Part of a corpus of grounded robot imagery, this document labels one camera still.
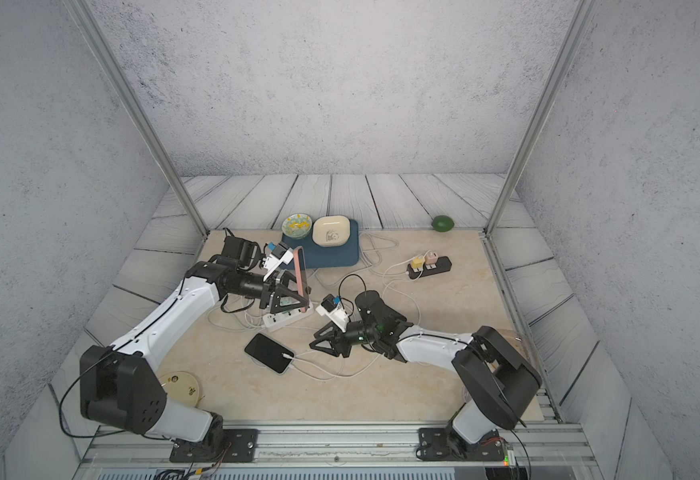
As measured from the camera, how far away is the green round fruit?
3.96 feet

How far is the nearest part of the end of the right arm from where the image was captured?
0.68 metres

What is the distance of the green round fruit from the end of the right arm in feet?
→ 2.06
